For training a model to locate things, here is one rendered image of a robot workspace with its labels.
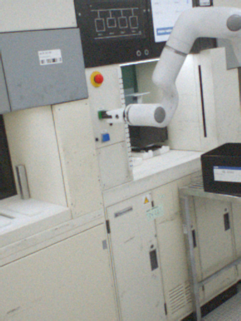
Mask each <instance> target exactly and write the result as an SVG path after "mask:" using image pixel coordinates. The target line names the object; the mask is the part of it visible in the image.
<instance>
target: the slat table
mask: <svg viewBox="0 0 241 321"><path fill-rule="evenodd" d="M198 188H199V189H198ZM178 191H179V200H180V207H181V213H182V219H183V224H184V225H186V227H187V234H184V238H185V250H186V256H187V263H188V275H189V282H190V294H191V298H192V306H193V319H194V321H200V320H201V314H200V302H199V294H198V289H199V288H200V287H201V286H203V285H205V284H207V283H208V282H210V281H211V280H212V279H214V278H215V277H217V276H219V275H221V274H222V273H223V272H225V271H227V270H229V269H231V267H233V266H234V265H236V264H237V263H240V262H241V257H240V258H237V259H236V260H233V261H232V262H230V263H229V264H226V265H225V266H223V267H221V268H220V269H219V270H218V271H216V272H214V273H212V274H211V275H209V276H208V277H206V278H204V279H202V280H200V281H199V282H197V275H196V268H195V256H194V249H193V237H192V229H191V224H190V211H189V204H188V195H190V196H198V197H205V198H210V199H217V200H222V201H225V202H230V203H237V204H241V194H239V193H230V192H225V193H223V192H214V191H206V190H203V178H202V179H199V180H197V181H194V182H191V183H189V184H187V185H185V186H181V187H179V188H178Z"/></svg>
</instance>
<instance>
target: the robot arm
mask: <svg viewBox="0 0 241 321"><path fill-rule="evenodd" d="M198 37H211V38H228V40H229V42H230V44H231V46H232V49H233V51H234V53H235V56H236V57H237V60H238V61H239V63H240V65H241V8H235V7H196V8H189V9H187V10H186V11H184V12H182V13H181V14H180V15H179V16H178V18H177V20H176V22H175V24H174V26H173V30H172V32H171V33H170V35H169V38H168V40H167V42H166V44H165V47H164V50H163V52H162V54H161V56H160V57H159V60H158V63H157V65H156V67H155V70H154V73H153V82H154V83H155V84H156V85H157V86H159V88H161V89H162V91H163V97H162V101H161V104H130V105H128V106H127V107H126V108H118V109H115V110H103V111H101V114H102V118H109V119H108V120H107V122H108V123H120V122H126V123H128V124H129V125H150V126H156V127H165V126H167V124H169V123H170V121H171V120H172V118H173V116H174V113H175V111H176V108H177V106H178V92H177V88H176V85H175V81H176V78H177V77H178V75H179V73H180V71H181V68H182V66H183V63H184V62H185V60H186V59H187V56H188V54H189V52H190V49H191V47H192V45H193V43H194V42H195V40H196V39H197V38H198Z"/></svg>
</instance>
